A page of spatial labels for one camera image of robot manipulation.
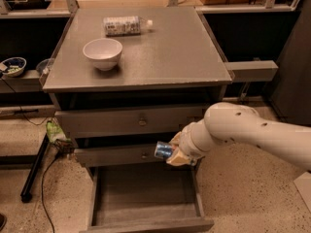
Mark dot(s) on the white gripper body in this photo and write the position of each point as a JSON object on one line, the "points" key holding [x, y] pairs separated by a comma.
{"points": [[185, 144]]}

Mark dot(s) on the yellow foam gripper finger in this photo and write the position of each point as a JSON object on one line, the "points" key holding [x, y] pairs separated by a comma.
{"points": [[175, 141], [180, 160]]}

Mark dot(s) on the blue silver redbull can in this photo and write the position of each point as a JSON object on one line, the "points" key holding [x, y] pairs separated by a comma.
{"points": [[163, 150]]}

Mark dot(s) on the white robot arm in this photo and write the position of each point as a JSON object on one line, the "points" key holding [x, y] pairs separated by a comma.
{"points": [[225, 124]]}

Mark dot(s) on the grey top drawer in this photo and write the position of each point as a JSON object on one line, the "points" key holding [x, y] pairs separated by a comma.
{"points": [[129, 121]]}

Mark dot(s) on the grey middle drawer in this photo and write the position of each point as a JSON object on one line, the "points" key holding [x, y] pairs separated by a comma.
{"points": [[118, 155]]}

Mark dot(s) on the grey open bottom drawer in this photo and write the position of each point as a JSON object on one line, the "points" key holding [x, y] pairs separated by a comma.
{"points": [[146, 198]]}

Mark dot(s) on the grey wooden drawer cabinet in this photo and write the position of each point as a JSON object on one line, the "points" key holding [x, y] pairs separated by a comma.
{"points": [[176, 63]]}

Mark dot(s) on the grey side shelf beam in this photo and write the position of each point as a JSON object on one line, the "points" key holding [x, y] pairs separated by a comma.
{"points": [[252, 71]]}

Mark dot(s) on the white ceramic bowl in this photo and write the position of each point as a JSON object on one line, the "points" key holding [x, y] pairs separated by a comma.
{"points": [[104, 53]]}

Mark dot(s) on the green snack bag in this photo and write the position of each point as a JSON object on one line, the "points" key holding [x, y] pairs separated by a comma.
{"points": [[57, 137]]}

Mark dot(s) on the clear plastic water bottle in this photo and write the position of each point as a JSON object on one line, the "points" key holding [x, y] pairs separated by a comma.
{"points": [[121, 26]]}

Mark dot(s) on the clear glass cup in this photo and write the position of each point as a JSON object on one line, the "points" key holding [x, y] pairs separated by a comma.
{"points": [[44, 67]]}

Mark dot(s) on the black metal leg bar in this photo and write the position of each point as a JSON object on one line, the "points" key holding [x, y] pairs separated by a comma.
{"points": [[26, 195]]}

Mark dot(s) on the blue patterned small bowl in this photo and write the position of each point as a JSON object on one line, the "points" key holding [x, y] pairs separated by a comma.
{"points": [[13, 66]]}

